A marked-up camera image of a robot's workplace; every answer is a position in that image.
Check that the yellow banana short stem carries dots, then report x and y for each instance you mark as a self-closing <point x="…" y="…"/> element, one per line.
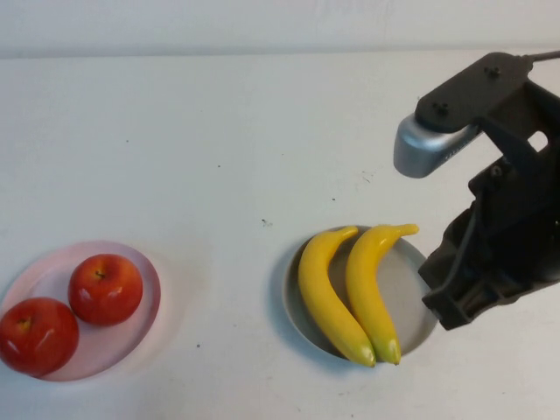
<point x="324" y="297"/>

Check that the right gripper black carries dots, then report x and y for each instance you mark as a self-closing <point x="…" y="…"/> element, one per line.
<point x="516" y="227"/>

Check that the yellow banana long curved stem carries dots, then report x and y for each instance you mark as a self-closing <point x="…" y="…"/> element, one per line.
<point x="367" y="297"/>

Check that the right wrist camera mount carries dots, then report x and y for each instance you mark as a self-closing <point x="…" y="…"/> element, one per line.
<point x="472" y="87"/>

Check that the grey-blue plastic plate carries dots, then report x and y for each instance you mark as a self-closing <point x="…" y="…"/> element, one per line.
<point x="402" y="280"/>

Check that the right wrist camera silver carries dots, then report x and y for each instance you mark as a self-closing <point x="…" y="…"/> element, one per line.
<point x="420" y="149"/>

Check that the pink plastic plate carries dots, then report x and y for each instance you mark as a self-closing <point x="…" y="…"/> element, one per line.
<point x="109" y="350"/>

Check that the red apple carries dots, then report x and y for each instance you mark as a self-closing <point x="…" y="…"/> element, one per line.
<point x="106" y="293"/>
<point x="39" y="341"/>

